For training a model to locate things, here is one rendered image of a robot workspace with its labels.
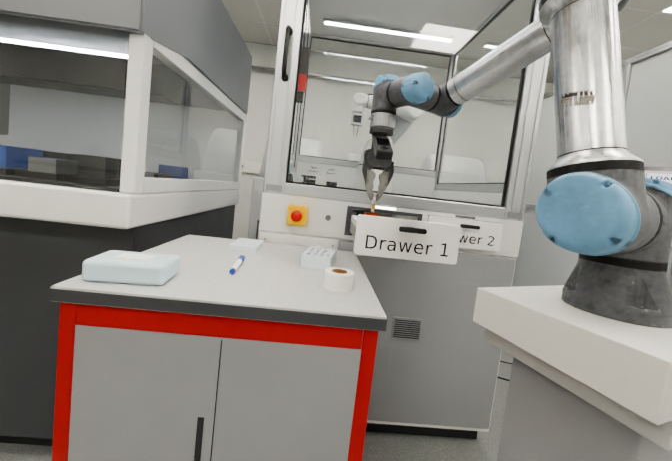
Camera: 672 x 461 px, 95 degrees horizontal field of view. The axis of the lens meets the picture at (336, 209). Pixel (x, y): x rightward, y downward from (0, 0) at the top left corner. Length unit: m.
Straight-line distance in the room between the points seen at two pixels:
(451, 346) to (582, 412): 0.77
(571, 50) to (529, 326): 0.44
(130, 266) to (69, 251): 0.57
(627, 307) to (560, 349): 0.14
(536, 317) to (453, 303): 0.76
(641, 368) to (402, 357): 0.94
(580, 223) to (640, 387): 0.21
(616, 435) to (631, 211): 0.34
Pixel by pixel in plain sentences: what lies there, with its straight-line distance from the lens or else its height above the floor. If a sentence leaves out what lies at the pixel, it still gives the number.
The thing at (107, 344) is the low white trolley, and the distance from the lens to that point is 0.77.
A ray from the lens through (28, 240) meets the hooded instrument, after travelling 1.35.
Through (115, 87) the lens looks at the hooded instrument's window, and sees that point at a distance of 1.13.
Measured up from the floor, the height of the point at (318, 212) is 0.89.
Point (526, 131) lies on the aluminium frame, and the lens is 1.42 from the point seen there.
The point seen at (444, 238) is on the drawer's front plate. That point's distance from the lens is 0.91.
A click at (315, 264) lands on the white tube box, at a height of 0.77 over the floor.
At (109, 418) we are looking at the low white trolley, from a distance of 0.84.
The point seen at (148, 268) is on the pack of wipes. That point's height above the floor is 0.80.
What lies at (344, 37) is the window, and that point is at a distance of 1.31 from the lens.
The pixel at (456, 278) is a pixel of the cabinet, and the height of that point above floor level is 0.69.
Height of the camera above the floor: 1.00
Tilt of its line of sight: 4 degrees down
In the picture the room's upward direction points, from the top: 7 degrees clockwise
